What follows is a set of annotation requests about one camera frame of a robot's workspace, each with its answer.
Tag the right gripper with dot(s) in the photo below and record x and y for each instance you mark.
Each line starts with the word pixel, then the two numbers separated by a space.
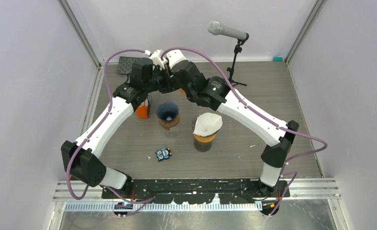
pixel 172 79

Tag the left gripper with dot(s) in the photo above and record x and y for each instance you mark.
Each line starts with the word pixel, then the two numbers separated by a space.
pixel 168 88

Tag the blue ribbed dripper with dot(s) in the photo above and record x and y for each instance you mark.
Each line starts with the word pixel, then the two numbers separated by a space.
pixel 167 111

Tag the orange coffee filter bag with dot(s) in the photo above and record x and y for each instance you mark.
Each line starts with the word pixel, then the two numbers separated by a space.
pixel 143 110

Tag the white paper coffee filter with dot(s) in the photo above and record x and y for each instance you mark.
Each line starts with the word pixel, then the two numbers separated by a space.
pixel 207 124

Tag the dark glass carafe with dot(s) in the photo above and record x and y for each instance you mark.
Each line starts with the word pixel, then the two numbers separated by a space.
pixel 202 147

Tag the brown paper coffee filter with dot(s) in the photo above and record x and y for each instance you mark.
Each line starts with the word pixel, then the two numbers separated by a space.
pixel 182 92

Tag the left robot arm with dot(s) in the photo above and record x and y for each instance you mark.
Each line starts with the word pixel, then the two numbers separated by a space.
pixel 81 158

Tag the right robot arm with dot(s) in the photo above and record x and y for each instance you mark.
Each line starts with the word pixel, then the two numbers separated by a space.
pixel 215 93

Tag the dark grey studded plate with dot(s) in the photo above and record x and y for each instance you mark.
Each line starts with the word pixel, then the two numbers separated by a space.
pixel 124 66

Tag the grey microphone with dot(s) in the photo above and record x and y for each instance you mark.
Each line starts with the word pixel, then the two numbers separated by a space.
pixel 217 28

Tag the blue owl toy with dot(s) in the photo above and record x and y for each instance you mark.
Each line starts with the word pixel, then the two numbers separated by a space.
pixel 163 154

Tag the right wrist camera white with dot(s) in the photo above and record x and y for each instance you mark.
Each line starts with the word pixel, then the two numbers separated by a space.
pixel 174 57

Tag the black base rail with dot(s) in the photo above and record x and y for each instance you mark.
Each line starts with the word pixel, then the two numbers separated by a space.
pixel 197 191

